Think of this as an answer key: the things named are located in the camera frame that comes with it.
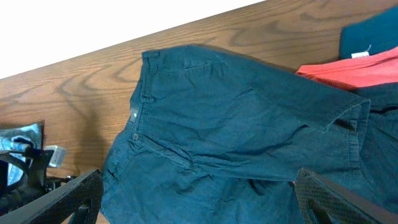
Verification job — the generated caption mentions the dark navy shorts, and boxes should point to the dark navy shorts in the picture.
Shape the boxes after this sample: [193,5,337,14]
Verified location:
[101,45,397,223]

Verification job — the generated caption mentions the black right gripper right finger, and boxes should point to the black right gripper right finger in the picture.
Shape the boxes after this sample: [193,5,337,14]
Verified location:
[295,168,397,224]

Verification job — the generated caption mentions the red garment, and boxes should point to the red garment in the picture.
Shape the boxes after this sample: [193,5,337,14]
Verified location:
[296,48,397,91]

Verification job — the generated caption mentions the teal blue garment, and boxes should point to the teal blue garment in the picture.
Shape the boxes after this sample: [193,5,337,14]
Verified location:
[340,6,397,59]

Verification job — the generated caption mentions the folded light blue denim shorts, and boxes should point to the folded light blue denim shorts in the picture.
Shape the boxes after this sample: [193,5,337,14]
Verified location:
[1,123,43,186]

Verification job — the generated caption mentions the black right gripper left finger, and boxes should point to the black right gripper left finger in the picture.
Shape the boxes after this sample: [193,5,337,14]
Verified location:
[1,170,103,224]

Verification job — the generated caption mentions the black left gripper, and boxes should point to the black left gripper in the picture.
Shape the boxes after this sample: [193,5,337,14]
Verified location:
[1,149,76,215]

